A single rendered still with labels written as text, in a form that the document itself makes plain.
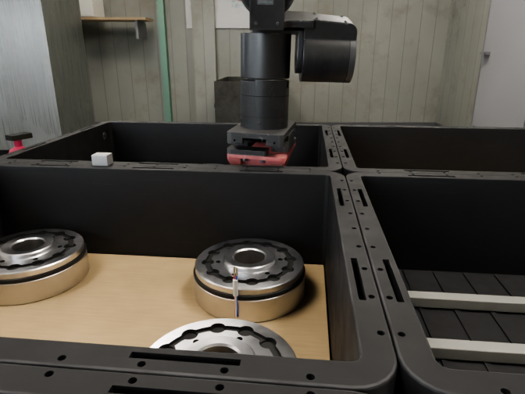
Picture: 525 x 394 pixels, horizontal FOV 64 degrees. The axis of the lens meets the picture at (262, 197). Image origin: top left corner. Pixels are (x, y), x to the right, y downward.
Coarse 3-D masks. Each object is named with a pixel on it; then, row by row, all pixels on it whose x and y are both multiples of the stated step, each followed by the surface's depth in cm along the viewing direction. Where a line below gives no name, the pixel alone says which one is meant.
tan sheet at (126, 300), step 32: (96, 256) 47; (128, 256) 47; (160, 256) 47; (96, 288) 41; (128, 288) 41; (160, 288) 41; (192, 288) 41; (320, 288) 41; (0, 320) 36; (32, 320) 36; (64, 320) 36; (96, 320) 36; (128, 320) 36; (160, 320) 36; (192, 320) 36; (288, 320) 36; (320, 320) 36; (320, 352) 32
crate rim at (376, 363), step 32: (352, 224) 30; (352, 256) 25; (352, 288) 22; (352, 320) 20; (384, 320) 19; (0, 352) 17; (32, 352) 17; (64, 352) 17; (96, 352) 17; (128, 352) 17; (160, 352) 17; (192, 352) 17; (384, 352) 17; (288, 384) 16; (320, 384) 16; (352, 384) 16; (384, 384) 16
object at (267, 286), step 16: (240, 240) 43; (256, 240) 43; (208, 256) 40; (288, 256) 40; (208, 272) 38; (224, 272) 37; (272, 272) 37; (288, 272) 37; (224, 288) 35; (240, 288) 35; (256, 288) 35; (272, 288) 35
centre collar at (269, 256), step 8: (240, 248) 41; (248, 248) 41; (256, 248) 41; (264, 248) 41; (224, 256) 39; (232, 256) 39; (264, 256) 40; (272, 256) 39; (224, 264) 38; (232, 264) 37; (240, 264) 37; (248, 264) 37; (256, 264) 37; (264, 264) 37; (272, 264) 38; (240, 272) 37; (248, 272) 37; (256, 272) 37
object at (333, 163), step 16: (96, 128) 69; (304, 128) 71; (320, 128) 70; (48, 144) 57; (0, 160) 48; (16, 160) 48; (32, 160) 48; (48, 160) 48; (64, 160) 48; (80, 160) 48; (336, 160) 48
